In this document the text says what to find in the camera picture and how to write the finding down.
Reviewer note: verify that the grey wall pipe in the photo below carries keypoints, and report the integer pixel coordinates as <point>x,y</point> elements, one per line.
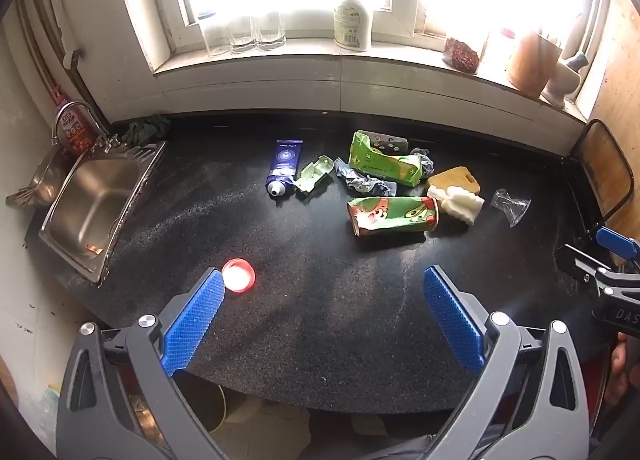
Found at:
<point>45,40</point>

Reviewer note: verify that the metal bowl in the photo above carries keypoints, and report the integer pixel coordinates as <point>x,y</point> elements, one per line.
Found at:
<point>37,180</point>

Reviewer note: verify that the person's right hand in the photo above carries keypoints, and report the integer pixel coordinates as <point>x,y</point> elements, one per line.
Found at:
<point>622,370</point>

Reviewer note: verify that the chrome faucet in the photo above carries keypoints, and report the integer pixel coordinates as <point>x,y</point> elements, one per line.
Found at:
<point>92,115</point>

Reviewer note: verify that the dark green cloth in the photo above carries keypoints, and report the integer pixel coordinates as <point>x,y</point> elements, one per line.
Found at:
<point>147,129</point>

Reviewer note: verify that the red bottle cap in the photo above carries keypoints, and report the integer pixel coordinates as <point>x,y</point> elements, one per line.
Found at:
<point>239,276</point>

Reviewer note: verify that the white window frame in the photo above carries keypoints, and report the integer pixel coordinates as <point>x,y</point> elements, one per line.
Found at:
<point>150,15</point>

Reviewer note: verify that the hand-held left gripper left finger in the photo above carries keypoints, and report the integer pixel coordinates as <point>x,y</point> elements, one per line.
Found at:
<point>192,320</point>

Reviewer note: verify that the blue toothpaste tube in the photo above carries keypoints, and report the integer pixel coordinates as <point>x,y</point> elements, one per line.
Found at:
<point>282,165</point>

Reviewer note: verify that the white squeeze bottle green cap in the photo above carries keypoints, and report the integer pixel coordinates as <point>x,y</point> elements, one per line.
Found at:
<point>352,20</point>

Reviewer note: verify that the white pestle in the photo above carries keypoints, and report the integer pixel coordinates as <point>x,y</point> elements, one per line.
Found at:
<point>576,61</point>

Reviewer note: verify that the black framed splash guard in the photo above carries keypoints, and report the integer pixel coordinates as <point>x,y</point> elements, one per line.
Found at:
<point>600,175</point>

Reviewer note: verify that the clear plastic wrapper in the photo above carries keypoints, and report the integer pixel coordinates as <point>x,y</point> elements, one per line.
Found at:
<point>510,204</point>

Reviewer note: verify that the red lid jar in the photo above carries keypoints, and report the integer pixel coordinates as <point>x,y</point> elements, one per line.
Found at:
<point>500,47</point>

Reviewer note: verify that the white wavy sponge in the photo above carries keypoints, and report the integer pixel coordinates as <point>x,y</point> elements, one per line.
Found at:
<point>460,201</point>

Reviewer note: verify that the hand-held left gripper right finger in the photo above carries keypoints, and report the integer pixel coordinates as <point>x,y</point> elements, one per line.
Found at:
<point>452,320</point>

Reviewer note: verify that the jar of red spice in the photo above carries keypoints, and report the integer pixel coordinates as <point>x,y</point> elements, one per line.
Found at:
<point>462,55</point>

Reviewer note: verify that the red label pack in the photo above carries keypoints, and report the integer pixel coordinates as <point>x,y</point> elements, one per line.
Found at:
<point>75,132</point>

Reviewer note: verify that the stainless steel sink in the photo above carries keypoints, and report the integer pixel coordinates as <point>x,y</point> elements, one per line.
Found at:
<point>92,205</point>

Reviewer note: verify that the crumpled blue-grey wrapper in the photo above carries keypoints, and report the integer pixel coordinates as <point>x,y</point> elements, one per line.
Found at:
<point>362,182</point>

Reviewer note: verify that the yellow sponge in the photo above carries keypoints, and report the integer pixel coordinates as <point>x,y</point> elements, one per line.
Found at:
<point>455,179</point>

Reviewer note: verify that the crushed green carton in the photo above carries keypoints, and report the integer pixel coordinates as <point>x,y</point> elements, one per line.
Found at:
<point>382,162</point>

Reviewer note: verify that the crumpled grey wrapper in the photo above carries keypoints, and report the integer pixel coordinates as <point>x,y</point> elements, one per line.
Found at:
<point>425,161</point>

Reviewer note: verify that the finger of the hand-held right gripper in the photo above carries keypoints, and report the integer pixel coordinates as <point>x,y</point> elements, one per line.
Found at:
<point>575,260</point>
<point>612,239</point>

